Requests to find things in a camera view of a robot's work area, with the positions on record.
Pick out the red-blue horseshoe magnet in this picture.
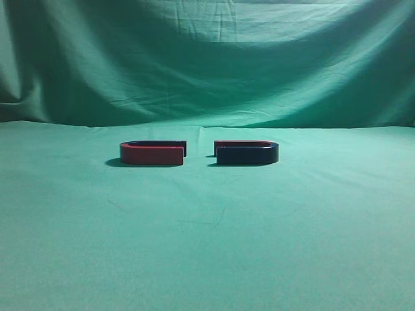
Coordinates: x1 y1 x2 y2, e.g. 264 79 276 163
214 140 279 165
119 140 187 165

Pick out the green cloth backdrop and cover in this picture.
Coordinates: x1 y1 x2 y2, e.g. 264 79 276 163
1 1 414 310

